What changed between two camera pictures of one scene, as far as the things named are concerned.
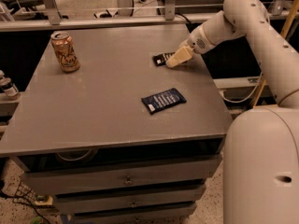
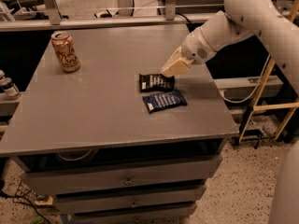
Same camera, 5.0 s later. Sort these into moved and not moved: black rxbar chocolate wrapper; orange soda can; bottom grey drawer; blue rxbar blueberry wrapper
Moved: black rxbar chocolate wrapper
Not moved: blue rxbar blueberry wrapper; bottom grey drawer; orange soda can
